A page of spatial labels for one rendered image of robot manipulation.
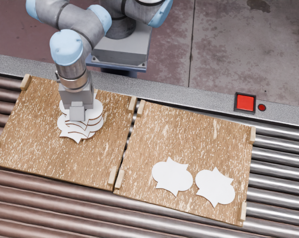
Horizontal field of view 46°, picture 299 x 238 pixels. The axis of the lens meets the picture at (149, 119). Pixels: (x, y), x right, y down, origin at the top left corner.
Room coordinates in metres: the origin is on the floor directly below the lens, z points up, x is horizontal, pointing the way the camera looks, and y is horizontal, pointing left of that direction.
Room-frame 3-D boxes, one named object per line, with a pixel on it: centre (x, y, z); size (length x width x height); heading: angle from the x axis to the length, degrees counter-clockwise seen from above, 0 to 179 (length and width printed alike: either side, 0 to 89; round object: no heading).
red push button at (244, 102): (0.69, -0.34, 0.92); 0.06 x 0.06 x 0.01; 85
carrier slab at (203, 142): (0.45, -0.14, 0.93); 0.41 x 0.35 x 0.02; 81
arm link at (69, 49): (0.53, 0.21, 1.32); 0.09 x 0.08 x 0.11; 157
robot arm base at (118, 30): (0.97, 0.16, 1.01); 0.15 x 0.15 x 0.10
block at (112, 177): (0.35, 0.10, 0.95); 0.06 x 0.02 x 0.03; 173
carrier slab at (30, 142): (0.51, 0.27, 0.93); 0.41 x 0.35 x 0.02; 83
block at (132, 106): (0.62, 0.06, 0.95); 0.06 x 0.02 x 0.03; 173
